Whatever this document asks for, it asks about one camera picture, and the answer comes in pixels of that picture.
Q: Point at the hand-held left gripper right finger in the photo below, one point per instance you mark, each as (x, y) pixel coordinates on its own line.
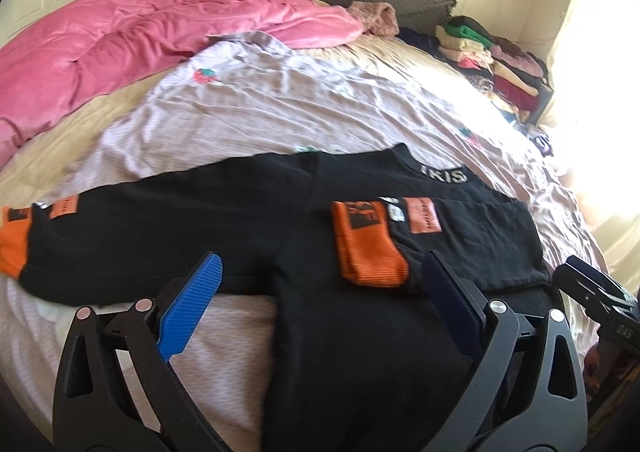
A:
(452, 304)

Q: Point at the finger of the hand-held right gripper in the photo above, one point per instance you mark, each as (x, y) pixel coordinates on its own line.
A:
(590, 284)

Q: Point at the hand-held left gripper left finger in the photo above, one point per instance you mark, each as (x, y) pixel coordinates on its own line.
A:
(192, 307)

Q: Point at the black sweater with orange cuffs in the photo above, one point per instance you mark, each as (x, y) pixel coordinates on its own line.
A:
(200, 212)

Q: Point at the pile of folded clothes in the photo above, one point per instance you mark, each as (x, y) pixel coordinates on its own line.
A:
(500, 66)

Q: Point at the orange patterned cloth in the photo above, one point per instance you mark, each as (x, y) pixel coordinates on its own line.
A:
(607, 377)

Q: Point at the beige bed sheet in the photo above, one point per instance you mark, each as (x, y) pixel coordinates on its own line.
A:
(65, 126)

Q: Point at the light curtain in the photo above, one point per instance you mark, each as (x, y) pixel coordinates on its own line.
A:
(600, 56)

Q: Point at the pink quilt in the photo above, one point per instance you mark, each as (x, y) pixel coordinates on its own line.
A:
(125, 41)

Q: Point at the pinkish brown knit garment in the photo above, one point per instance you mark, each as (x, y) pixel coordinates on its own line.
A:
(372, 16)

